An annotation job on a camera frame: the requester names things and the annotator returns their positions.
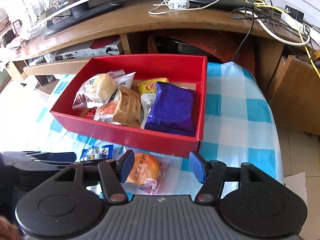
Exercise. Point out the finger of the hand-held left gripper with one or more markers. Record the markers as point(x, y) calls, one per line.
point(52, 156)

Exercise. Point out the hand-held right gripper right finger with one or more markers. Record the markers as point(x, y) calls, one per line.
point(197, 166)

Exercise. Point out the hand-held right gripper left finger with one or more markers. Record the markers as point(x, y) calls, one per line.
point(126, 165)

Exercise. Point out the orange round cake packet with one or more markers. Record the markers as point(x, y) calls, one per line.
point(145, 170)

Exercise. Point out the red cardboard box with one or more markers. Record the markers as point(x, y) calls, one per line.
point(125, 137)

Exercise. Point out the blue and white snack packet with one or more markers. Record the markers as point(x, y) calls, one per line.
point(96, 152)

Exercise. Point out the red candy packet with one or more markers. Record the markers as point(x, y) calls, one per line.
point(88, 115)

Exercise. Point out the small white crinkled snack packet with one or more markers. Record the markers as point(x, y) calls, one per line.
point(107, 111)

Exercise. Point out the gold cracker packet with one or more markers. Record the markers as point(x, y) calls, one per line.
point(127, 107)

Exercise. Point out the purple snack packet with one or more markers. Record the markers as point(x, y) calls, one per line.
point(172, 105)

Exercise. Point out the cream steamed cake packet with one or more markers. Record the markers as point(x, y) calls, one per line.
point(100, 90)

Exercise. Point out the yellow and white snack packet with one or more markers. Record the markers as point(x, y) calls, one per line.
point(148, 86)

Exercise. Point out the white snack packet red logo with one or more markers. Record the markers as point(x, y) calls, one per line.
point(126, 80)

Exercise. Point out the blue white checked tablecloth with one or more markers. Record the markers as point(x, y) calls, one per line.
point(237, 120)

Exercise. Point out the white paper sheet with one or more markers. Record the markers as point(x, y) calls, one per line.
point(296, 185)

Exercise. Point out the silver media player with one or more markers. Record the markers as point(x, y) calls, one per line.
point(82, 53)

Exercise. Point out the dark red bag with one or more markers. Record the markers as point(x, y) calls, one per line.
point(200, 47)

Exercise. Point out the small wooden side cabinet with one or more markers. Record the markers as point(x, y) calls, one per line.
point(295, 92)

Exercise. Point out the red cloth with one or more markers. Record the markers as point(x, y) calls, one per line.
point(102, 43)

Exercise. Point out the wooden TV cabinet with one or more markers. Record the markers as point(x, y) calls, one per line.
point(150, 22)

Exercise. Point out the black flat-screen TV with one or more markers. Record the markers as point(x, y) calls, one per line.
point(75, 7)

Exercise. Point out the white plug adapter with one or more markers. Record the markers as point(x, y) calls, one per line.
point(178, 3)

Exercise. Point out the black router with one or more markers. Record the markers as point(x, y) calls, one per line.
point(212, 0)

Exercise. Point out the white power strip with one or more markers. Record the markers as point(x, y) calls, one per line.
point(296, 21)

